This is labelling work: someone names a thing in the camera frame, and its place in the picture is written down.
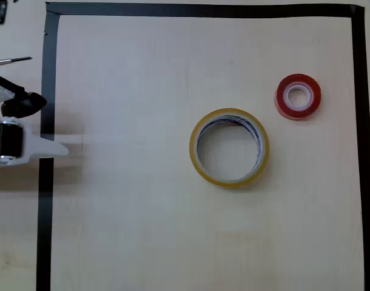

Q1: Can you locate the large yellow tape roll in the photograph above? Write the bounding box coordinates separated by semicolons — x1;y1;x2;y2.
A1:
189;107;270;189

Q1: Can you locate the black webcam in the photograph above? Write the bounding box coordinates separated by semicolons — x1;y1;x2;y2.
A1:
0;71;48;119

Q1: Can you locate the thin metal screwdriver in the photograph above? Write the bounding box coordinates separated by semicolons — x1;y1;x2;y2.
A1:
0;56;33;67

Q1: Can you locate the small red tape roll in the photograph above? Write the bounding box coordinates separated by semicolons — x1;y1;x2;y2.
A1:
274;73;322;121

